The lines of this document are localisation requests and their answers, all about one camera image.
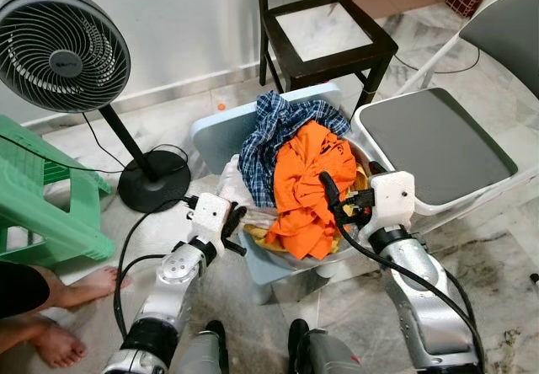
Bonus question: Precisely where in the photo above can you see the black standing fan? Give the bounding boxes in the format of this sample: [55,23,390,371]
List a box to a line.
[0,0,193,215]

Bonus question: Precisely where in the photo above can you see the person black shorts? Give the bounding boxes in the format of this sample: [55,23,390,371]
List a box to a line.
[0,262,51,320]

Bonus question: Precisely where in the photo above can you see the blue plaid garment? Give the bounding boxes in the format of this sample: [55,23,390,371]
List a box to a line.
[237,90,350,209]

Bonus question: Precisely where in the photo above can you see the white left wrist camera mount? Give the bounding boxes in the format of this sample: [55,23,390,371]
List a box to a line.
[189,191,232,244]

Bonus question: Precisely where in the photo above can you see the person bare leg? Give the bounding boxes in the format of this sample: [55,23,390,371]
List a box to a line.
[38,266,129,312]
[0,313,88,369]

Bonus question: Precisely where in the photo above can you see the light blue child chair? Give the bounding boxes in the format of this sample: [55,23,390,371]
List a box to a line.
[189,83,388,307]

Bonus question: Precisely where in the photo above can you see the grey white folding chair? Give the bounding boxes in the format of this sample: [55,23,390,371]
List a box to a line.
[350,0,539,216]

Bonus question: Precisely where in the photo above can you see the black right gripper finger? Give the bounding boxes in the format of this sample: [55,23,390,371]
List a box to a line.
[319,170,344,217]

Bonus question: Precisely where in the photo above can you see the dark wooden chair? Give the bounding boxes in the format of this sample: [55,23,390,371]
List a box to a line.
[255,0,399,110]

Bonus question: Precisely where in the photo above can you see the orange garment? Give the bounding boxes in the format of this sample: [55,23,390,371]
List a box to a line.
[265,120,359,261]

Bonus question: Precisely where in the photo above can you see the green plastic stool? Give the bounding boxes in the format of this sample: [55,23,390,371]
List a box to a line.
[0,113,115,267]

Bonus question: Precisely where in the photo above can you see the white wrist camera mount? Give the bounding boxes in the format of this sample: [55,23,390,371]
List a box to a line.
[369,170,416,232]
[189,191,232,244]

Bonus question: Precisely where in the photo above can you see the thin black floor cable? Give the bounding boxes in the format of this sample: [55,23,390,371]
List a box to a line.
[392,47,483,76]

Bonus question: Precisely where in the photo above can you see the black fan cable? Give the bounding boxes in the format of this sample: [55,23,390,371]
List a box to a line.
[80,109,190,177]

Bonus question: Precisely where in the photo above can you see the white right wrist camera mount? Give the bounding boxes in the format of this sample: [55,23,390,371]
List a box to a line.
[369,170,416,232]

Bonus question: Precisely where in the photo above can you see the robot right leg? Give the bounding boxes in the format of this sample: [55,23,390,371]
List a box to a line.
[288,318,367,374]

